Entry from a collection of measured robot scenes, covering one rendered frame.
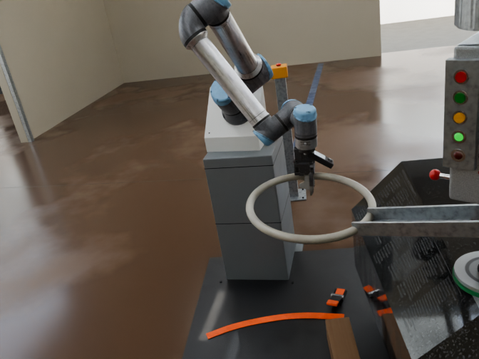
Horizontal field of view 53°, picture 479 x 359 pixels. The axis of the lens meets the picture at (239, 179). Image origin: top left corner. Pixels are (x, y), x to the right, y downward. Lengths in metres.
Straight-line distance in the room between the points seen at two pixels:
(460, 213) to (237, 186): 1.43
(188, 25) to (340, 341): 1.58
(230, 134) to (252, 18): 6.09
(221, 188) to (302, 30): 6.10
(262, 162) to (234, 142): 0.21
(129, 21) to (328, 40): 3.62
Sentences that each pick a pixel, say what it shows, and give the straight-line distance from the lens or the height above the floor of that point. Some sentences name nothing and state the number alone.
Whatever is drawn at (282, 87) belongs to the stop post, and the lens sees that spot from 3.62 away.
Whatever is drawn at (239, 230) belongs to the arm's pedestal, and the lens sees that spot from 2.87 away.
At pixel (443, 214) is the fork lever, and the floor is 1.00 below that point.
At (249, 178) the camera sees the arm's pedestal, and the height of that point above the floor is 0.72.
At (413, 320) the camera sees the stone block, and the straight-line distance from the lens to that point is 1.71.
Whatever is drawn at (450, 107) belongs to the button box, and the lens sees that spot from 1.31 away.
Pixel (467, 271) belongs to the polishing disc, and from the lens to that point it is 1.63.
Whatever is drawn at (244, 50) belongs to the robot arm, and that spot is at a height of 1.44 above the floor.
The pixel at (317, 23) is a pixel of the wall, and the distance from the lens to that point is 8.57.
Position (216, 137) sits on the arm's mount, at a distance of 2.74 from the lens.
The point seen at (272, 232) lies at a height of 0.96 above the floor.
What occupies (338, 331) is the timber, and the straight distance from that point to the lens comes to 2.48.
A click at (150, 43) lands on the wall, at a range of 9.33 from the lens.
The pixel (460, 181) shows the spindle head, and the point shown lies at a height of 1.21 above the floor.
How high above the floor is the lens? 1.83
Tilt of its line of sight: 24 degrees down
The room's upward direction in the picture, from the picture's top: 10 degrees counter-clockwise
